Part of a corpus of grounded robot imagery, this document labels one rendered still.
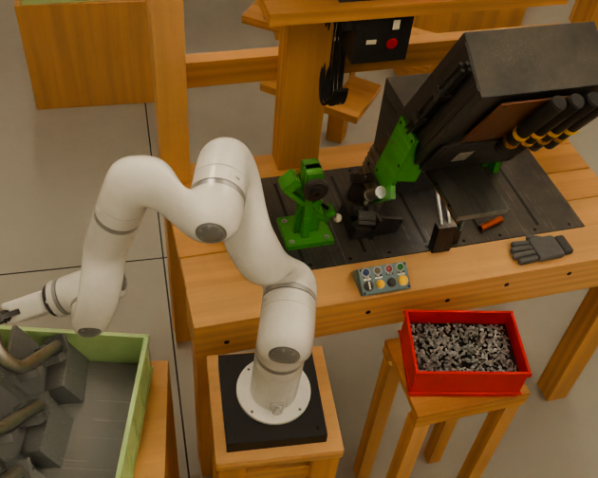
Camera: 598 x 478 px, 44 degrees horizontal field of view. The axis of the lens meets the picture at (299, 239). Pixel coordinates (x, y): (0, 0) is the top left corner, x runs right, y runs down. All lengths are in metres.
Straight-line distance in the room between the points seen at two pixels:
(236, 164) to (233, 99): 3.00
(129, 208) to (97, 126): 2.81
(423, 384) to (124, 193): 1.04
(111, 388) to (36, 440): 0.25
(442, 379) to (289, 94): 0.97
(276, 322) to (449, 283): 0.82
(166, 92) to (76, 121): 2.01
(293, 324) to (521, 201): 1.24
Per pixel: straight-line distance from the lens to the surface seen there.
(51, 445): 1.90
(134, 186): 1.33
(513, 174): 2.66
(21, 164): 4.00
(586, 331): 2.87
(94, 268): 1.52
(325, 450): 1.91
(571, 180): 2.76
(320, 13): 2.06
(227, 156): 1.34
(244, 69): 2.34
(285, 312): 1.54
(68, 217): 3.66
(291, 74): 2.28
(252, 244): 1.40
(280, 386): 1.79
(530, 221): 2.51
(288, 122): 2.39
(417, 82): 2.37
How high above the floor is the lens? 2.53
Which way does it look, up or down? 46 degrees down
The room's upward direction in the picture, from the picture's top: 6 degrees clockwise
